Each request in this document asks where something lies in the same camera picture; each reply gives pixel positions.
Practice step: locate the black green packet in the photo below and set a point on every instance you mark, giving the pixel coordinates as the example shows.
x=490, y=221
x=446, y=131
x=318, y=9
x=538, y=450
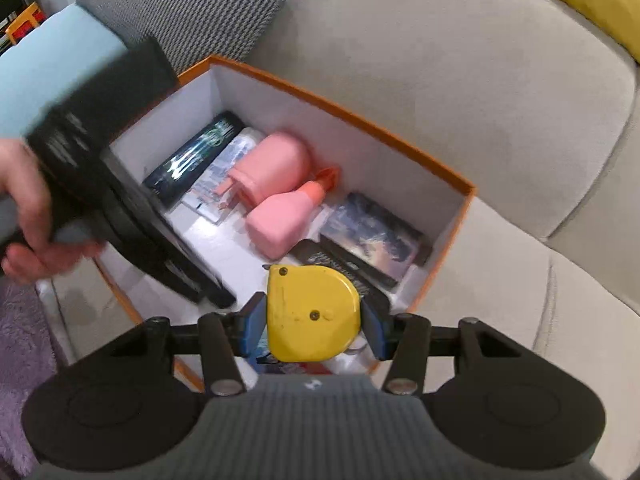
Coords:
x=195, y=155

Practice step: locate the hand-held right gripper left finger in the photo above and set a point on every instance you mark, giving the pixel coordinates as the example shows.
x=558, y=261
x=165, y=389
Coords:
x=255, y=322

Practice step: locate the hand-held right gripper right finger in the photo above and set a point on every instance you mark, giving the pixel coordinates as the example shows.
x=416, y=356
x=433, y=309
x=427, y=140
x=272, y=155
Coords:
x=375, y=332

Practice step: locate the purple fluffy blanket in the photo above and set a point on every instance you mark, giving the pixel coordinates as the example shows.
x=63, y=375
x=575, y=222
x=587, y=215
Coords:
x=25, y=360

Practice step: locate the dark picture box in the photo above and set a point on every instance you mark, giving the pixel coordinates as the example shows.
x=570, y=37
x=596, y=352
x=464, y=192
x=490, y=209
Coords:
x=375, y=235

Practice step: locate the pink pump bottle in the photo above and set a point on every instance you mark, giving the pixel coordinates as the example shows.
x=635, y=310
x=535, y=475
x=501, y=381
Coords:
x=275, y=222

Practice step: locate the black flat pack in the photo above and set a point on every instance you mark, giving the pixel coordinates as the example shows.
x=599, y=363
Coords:
x=320, y=255

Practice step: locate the yellow tape measure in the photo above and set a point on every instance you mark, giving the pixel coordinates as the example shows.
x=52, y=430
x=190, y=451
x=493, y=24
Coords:
x=310, y=310

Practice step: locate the white printed packet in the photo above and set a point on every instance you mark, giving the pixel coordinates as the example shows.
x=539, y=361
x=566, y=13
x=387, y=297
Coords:
x=225, y=165

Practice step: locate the round pink bottle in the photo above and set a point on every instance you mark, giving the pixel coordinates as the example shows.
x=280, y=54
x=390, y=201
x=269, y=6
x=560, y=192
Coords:
x=275, y=162

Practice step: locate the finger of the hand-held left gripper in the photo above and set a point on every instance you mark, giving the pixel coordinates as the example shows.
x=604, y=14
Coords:
x=160, y=245

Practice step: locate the orange cardboard box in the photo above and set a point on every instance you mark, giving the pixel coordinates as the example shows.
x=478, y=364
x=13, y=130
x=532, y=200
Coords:
x=350, y=135

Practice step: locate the grey patterned pillow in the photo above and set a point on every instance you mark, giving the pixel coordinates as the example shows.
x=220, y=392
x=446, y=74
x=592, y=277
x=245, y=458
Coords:
x=190, y=10

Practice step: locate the person's left hand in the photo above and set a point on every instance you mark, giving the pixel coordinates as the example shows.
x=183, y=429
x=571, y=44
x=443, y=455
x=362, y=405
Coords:
x=20, y=195

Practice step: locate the light blue pillow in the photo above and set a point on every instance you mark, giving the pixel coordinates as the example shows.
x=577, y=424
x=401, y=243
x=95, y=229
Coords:
x=60, y=50

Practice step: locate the background shelf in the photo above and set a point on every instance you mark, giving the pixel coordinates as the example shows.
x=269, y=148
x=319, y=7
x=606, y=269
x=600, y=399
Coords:
x=22, y=20

